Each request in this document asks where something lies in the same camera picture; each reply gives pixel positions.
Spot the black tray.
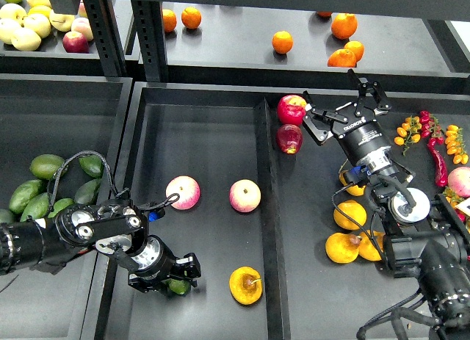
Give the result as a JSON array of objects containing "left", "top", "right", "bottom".
[
  {"left": 1, "top": 74, "right": 133, "bottom": 339},
  {"left": 80, "top": 81, "right": 470, "bottom": 340}
]

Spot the black shelf post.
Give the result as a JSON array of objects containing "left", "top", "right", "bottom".
[{"left": 131, "top": 0, "right": 169, "bottom": 83}]

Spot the black tray divider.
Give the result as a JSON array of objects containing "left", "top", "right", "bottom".
[{"left": 254, "top": 100, "right": 291, "bottom": 339}]

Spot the dark red apple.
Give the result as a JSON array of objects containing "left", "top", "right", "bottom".
[{"left": 276, "top": 124, "right": 303, "bottom": 155}]

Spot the red apple on shelf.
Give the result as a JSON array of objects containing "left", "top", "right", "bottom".
[{"left": 62, "top": 31, "right": 89, "bottom": 54}]

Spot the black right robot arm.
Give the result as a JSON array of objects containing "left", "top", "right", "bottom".
[{"left": 303, "top": 70, "right": 469, "bottom": 339}]

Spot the yellow pear upper pile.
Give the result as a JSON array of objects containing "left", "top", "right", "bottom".
[{"left": 333, "top": 200, "right": 367, "bottom": 231}]

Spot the orange on shelf left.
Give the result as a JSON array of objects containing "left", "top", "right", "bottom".
[{"left": 181, "top": 7, "right": 202, "bottom": 29}]

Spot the red cherry tomato bunch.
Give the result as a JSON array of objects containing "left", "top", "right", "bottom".
[{"left": 419, "top": 110, "right": 444, "bottom": 145}]

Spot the orange on shelf centre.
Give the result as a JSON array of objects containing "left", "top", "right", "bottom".
[{"left": 272, "top": 31, "right": 294, "bottom": 54}]

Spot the pink peach at right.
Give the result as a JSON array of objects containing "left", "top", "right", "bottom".
[{"left": 448, "top": 167, "right": 470, "bottom": 198}]

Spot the pink apple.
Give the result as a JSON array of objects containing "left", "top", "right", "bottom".
[
  {"left": 229, "top": 179, "right": 261, "bottom": 213},
  {"left": 166, "top": 176, "right": 200, "bottom": 210}
]

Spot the bright red apple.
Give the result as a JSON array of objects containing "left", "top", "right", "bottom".
[{"left": 277, "top": 95, "right": 307, "bottom": 126}]

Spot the black centre tray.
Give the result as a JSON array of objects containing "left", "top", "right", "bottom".
[{"left": 80, "top": 81, "right": 470, "bottom": 340}]

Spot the front orange on shelf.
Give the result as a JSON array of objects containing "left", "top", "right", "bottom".
[{"left": 328, "top": 48, "right": 357, "bottom": 68}]

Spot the black left tray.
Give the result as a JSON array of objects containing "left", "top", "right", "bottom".
[{"left": 1, "top": 74, "right": 133, "bottom": 339}]

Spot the red chili pepper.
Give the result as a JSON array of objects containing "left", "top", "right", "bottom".
[{"left": 427, "top": 137, "right": 448, "bottom": 188}]

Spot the orange cherry tomato bunch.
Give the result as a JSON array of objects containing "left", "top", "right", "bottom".
[{"left": 394, "top": 116, "right": 422, "bottom": 156}]

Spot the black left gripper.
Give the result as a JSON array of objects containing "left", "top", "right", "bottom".
[{"left": 128, "top": 236, "right": 201, "bottom": 293}]

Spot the pink apple left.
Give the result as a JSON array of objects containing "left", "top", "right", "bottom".
[{"left": 166, "top": 176, "right": 200, "bottom": 210}]

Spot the yellow pear with stem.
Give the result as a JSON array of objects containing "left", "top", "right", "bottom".
[{"left": 228, "top": 266, "right": 263, "bottom": 305}]

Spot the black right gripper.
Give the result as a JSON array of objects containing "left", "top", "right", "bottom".
[{"left": 302, "top": 68, "right": 391, "bottom": 164}]

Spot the yellow cherry tomato bunch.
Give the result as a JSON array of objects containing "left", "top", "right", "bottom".
[{"left": 444, "top": 124, "right": 469, "bottom": 165}]

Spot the pink apple right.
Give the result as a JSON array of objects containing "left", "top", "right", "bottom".
[{"left": 229, "top": 179, "right": 261, "bottom": 213}]

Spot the green avocado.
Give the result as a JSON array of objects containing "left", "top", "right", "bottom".
[{"left": 167, "top": 279, "right": 191, "bottom": 296}]

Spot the large orange on shelf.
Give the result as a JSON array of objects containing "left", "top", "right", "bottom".
[{"left": 330, "top": 13, "right": 358, "bottom": 40}]

